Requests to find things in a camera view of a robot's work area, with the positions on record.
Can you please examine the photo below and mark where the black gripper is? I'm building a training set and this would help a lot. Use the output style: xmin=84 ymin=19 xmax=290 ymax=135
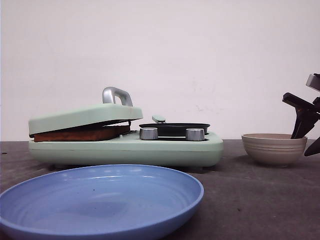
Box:
xmin=282 ymin=92 xmax=320 ymax=157

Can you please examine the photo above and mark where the beige ribbed bowl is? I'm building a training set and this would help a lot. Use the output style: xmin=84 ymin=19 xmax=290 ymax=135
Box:
xmin=241 ymin=133 xmax=308 ymax=166

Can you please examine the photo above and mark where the white bread slice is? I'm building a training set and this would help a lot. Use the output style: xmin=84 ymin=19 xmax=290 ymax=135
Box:
xmin=33 ymin=125 xmax=130 ymax=142

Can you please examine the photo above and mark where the mint green sandwich maker lid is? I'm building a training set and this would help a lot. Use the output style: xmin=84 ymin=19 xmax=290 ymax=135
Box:
xmin=28 ymin=87 xmax=143 ymax=138

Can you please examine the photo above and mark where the mint green breakfast maker base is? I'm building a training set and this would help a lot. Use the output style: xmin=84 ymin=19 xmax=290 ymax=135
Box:
xmin=28 ymin=130 xmax=224 ymax=168

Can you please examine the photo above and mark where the right silver control knob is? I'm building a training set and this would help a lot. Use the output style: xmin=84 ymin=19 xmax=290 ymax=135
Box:
xmin=185 ymin=128 xmax=205 ymax=141

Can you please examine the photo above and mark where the silver control knob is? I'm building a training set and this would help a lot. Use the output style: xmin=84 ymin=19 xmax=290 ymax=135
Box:
xmin=139 ymin=127 xmax=158 ymax=140
xmin=185 ymin=128 xmax=205 ymax=141

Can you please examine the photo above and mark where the left silver control knob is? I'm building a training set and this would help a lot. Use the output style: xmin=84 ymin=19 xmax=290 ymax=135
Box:
xmin=139 ymin=127 xmax=158 ymax=140

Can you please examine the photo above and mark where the blue plate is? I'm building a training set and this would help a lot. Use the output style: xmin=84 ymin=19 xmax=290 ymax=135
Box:
xmin=0 ymin=164 xmax=204 ymax=240

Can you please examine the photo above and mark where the black frying pan green handle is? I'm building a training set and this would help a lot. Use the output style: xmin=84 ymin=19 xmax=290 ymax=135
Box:
xmin=139 ymin=115 xmax=211 ymax=137

